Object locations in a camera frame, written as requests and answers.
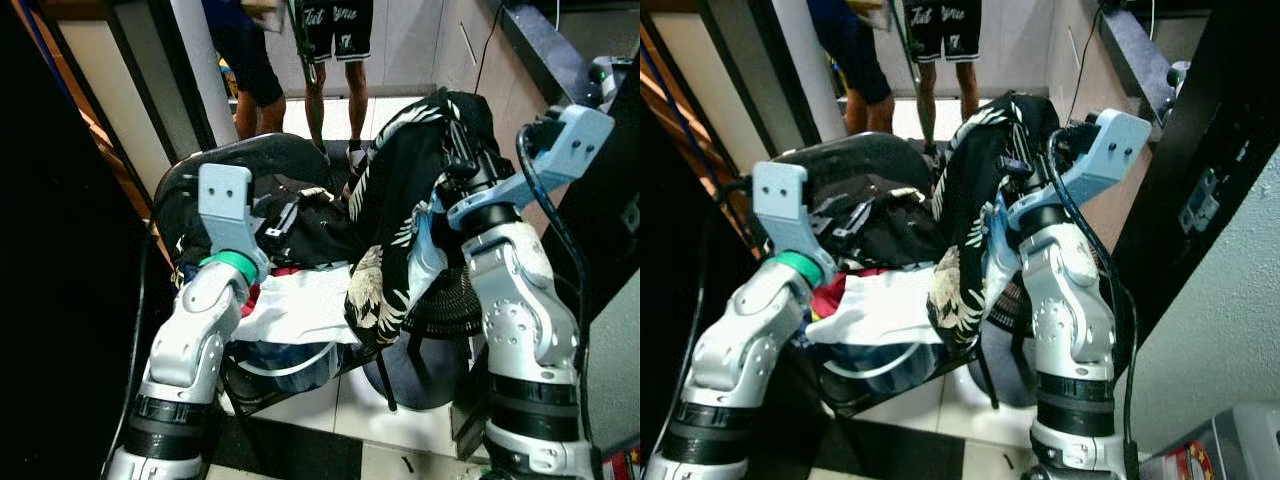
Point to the dark grey counter top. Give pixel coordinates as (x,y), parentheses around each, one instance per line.
(545,50)
(1140,50)

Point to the white cloth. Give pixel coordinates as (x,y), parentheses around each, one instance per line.
(880,305)
(300,305)

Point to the person in black printed shorts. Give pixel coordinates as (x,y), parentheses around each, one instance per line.
(945,40)
(338,40)

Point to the black laundry basket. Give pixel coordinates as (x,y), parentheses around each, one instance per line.
(250,160)
(850,155)

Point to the person in blue shorts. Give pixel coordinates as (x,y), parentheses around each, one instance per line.
(858,60)
(248,60)

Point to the black shirt with white leaf print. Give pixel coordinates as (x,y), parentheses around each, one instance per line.
(395,220)
(965,220)

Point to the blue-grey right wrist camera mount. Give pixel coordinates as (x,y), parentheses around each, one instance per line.
(1105,150)
(565,145)

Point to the white round post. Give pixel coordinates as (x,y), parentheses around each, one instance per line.
(203,60)
(812,60)

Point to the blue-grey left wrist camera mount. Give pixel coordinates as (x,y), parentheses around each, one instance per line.
(225,205)
(783,210)

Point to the red printed package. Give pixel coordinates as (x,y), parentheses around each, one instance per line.
(1185,462)
(622,465)

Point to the light blue cloth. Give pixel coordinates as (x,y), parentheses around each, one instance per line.
(427,232)
(995,240)

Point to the red cloth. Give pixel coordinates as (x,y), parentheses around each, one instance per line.
(832,290)
(268,283)

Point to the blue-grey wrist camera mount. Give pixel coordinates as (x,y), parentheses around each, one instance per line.
(565,145)
(783,210)
(1105,150)
(225,205)

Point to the dark blue garment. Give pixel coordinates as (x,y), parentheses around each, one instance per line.
(425,372)
(1002,365)

